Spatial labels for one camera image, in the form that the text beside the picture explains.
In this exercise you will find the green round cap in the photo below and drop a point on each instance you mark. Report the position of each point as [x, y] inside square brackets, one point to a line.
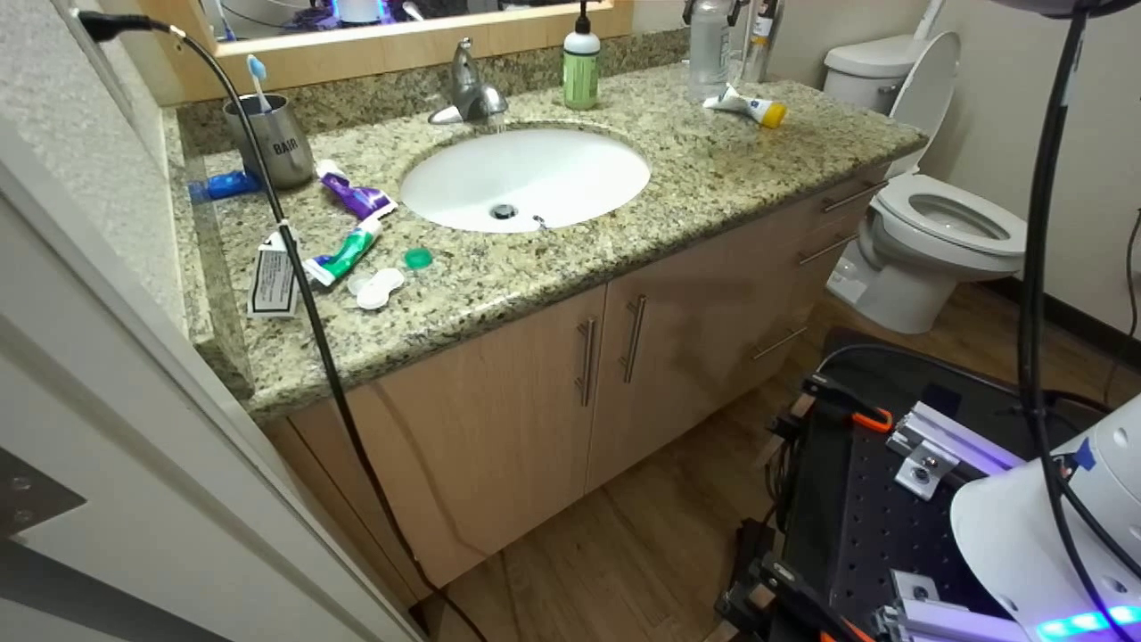
[418, 259]

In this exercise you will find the grey metal toothbrush cup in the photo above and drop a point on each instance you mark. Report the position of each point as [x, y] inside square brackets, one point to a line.
[270, 139]

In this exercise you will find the white floss container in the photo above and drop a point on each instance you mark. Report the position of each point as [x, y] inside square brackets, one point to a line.
[376, 291]

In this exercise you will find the clear plastic bottle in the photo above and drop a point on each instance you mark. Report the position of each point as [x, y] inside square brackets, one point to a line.
[707, 38]

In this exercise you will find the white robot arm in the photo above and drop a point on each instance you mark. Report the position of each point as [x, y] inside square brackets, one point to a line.
[1012, 542]

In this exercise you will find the wooden vanity cabinet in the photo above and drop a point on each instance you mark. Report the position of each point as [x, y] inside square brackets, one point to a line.
[468, 450]

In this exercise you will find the blue white toothbrush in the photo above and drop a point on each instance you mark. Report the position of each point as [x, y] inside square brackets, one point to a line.
[257, 75]

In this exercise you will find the purple toothpaste tube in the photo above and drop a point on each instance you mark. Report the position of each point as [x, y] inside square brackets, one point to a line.
[362, 201]

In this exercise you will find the blue flat object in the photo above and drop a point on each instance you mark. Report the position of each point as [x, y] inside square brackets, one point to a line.
[224, 186]

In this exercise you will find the chrome sink faucet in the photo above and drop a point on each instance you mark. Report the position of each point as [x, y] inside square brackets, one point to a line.
[474, 94]

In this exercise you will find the green soap pump bottle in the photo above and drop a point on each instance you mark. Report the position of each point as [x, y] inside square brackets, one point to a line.
[582, 61]

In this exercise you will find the white tube yellow cap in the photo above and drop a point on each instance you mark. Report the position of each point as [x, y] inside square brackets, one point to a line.
[759, 107]

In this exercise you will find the white door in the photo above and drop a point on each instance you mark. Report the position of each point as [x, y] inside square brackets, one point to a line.
[180, 495]

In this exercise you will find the green toothpaste tube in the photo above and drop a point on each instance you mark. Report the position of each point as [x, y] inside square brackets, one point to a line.
[338, 265]

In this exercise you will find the wood framed mirror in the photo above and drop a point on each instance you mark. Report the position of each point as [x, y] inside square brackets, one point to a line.
[304, 57]

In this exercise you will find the black robot cart table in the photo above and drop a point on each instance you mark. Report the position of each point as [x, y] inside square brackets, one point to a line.
[859, 542]

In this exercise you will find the white grey small tube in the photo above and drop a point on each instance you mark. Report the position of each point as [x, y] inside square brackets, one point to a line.
[272, 278]

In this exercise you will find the white oval sink basin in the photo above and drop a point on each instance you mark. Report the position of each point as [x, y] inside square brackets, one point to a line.
[526, 180]

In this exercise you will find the white toilet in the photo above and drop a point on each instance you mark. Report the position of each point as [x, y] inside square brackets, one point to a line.
[922, 236]

